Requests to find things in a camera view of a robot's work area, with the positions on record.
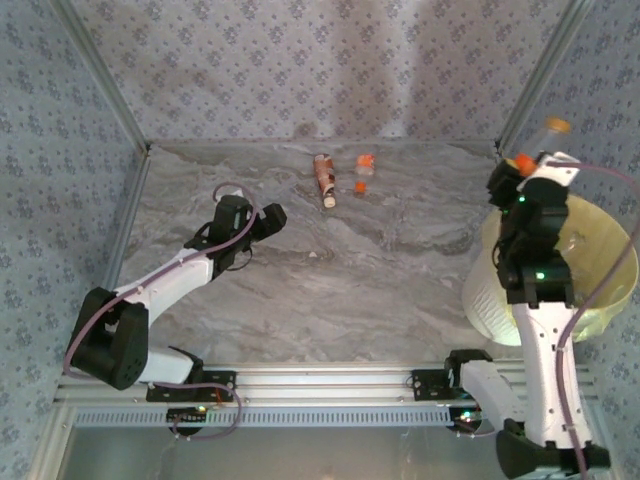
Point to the orange label plastic bottle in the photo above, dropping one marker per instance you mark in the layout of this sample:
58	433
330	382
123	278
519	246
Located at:
550	140

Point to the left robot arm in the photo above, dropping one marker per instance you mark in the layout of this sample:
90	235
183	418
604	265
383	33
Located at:
165	280

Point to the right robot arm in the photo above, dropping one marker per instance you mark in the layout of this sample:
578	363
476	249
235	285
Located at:
545	360

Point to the yellow plastic bin liner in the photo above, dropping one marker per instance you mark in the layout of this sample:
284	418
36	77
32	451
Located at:
600	240

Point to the white ribbed bin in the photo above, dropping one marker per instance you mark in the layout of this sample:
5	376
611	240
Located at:
487	310

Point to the brown label plastic bottle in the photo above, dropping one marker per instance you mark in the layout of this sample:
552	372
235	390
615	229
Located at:
325	180

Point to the clear bottle orange cap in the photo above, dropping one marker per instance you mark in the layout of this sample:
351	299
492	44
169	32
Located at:
365	165

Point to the black left controller board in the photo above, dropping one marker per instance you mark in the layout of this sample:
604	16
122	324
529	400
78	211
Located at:
187	414

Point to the black controller board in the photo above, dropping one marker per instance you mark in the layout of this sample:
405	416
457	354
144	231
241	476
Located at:
465	419
187	414

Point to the black right controller board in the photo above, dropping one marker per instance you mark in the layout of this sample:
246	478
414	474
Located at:
465	419

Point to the metal sheet shelf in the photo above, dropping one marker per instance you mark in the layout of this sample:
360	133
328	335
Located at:
325	455

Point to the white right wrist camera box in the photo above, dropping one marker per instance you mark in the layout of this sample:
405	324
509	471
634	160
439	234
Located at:
555	172

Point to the aluminium frame post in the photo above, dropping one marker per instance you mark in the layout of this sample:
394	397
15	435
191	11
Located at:
545	75
100	75

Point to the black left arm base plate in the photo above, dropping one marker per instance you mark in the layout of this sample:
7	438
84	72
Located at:
220	382

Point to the aluminium mounting rail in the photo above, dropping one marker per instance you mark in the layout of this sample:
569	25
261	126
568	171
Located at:
325	385

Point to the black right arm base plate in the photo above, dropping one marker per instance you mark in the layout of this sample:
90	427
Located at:
427	385

